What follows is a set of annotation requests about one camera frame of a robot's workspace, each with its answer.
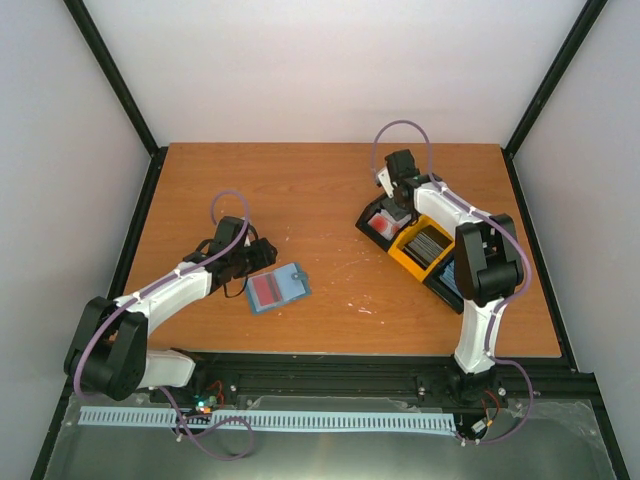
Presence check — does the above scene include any teal card holder wallet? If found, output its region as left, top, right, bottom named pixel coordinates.
left=246, top=262, right=312, bottom=314

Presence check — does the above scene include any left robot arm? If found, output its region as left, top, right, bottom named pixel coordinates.
left=63, top=216, right=277, bottom=403

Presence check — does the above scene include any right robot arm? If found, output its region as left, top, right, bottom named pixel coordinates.
left=376, top=150, right=531, bottom=374

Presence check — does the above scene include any black card bin left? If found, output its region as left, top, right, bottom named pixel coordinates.
left=355, top=195, right=412, bottom=252

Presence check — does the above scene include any black card bin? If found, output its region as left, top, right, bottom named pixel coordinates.
left=355, top=195, right=412, bottom=252
left=423, top=254, right=464, bottom=314

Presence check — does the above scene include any grey card stack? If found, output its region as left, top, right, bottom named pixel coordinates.
left=403, top=225, right=452, bottom=269

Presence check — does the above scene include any yellow card bin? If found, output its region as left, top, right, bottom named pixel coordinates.
left=388, top=215, right=454, bottom=282

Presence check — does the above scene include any black card bin right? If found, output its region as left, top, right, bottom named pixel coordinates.
left=423, top=254, right=464, bottom=314

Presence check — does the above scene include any blue card stack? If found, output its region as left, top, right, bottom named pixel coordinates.
left=440, top=259, right=460, bottom=295

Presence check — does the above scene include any electronics board with leds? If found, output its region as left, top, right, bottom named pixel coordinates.
left=195, top=380, right=225, bottom=414

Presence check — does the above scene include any light blue cable duct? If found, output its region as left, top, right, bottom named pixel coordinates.
left=78, top=406, right=456, bottom=436

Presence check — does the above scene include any purple cable loop front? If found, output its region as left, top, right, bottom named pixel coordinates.
left=162, top=387, right=256, bottom=459

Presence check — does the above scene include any black front rail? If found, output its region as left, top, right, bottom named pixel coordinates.
left=170, top=352, right=600, bottom=409

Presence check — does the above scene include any black frame post right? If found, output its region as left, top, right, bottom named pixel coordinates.
left=503, top=0, right=610, bottom=154

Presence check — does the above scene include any black frame post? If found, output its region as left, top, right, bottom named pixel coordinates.
left=62, top=0, right=161, bottom=159
left=503, top=0, right=610, bottom=154

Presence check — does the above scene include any black frame post left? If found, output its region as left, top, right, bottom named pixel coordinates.
left=62, top=0, right=161, bottom=159

